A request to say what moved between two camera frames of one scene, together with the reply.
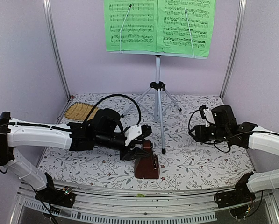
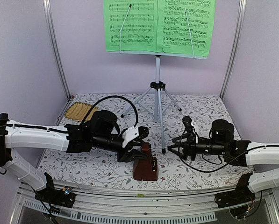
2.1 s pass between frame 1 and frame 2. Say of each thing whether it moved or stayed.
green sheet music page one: stayed
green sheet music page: stayed
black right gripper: moved
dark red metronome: stayed
